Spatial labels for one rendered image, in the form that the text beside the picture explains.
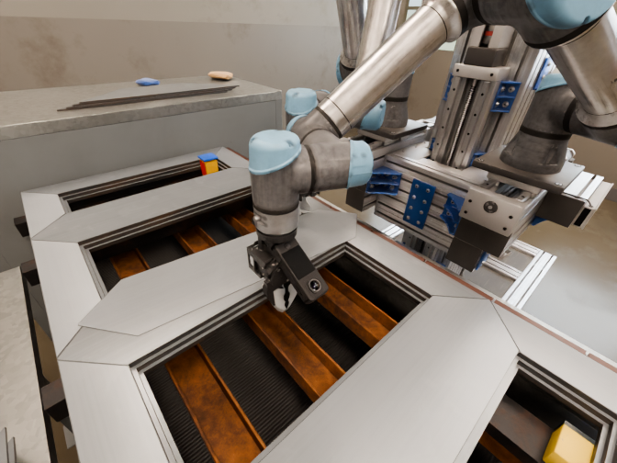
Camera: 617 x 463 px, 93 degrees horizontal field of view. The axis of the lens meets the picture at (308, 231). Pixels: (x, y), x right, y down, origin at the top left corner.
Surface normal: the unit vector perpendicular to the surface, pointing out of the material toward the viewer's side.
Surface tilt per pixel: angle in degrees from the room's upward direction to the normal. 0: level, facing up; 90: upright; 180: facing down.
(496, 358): 0
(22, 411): 0
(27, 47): 90
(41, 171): 90
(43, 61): 90
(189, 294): 0
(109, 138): 90
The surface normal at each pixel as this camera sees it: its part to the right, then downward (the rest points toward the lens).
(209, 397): 0.04, -0.81
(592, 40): 0.09, 0.84
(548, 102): -0.94, 0.16
